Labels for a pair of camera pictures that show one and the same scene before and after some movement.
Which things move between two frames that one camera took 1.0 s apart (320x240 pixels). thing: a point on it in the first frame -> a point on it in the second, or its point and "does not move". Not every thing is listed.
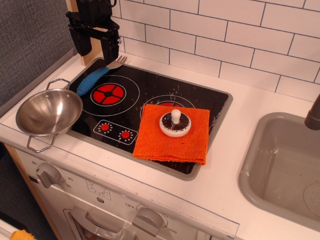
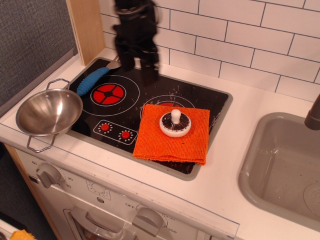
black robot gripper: x=94 y=16 -> x=136 y=37
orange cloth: x=191 y=148 does not move
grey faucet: x=312 y=117 does not move
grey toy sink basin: x=279 y=167 does not move
